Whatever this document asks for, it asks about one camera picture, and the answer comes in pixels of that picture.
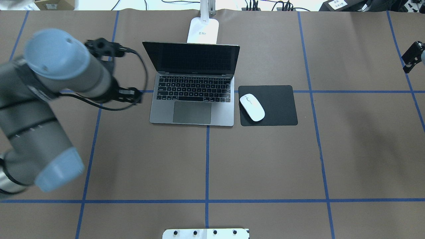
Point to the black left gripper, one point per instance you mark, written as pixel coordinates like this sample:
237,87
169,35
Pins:
115,92

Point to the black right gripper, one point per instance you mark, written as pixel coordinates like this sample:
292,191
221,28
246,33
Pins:
411,58

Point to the grey laptop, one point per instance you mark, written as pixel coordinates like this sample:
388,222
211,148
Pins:
194,83

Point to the white desk lamp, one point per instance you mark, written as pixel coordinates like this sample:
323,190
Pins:
204,29

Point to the black mouse pad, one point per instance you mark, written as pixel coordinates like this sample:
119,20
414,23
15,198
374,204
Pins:
277,101

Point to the white computer mouse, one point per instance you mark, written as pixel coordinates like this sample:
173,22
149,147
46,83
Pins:
252,106

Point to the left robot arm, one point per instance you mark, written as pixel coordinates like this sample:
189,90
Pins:
53,64

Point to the cardboard box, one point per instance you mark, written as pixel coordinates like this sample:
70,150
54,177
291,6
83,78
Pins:
66,5

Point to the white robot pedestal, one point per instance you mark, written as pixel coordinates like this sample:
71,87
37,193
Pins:
207,233

